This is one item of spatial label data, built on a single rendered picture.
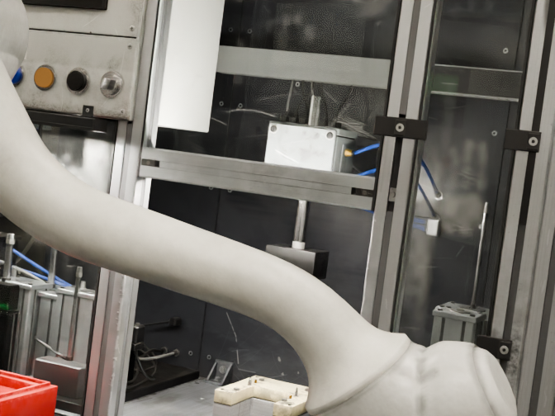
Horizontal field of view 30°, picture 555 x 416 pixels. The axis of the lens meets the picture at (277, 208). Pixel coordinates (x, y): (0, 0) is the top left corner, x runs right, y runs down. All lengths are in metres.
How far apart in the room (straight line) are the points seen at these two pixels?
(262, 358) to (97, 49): 0.68
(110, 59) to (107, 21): 0.06
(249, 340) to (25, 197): 1.12
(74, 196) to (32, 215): 0.04
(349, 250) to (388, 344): 1.04
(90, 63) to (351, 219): 0.56
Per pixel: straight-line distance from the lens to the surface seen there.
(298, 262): 1.63
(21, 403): 1.54
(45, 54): 1.64
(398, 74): 1.39
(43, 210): 0.87
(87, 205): 0.87
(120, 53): 1.57
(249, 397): 1.68
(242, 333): 1.95
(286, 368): 1.93
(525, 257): 1.35
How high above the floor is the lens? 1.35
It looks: 3 degrees down
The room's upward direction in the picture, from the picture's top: 7 degrees clockwise
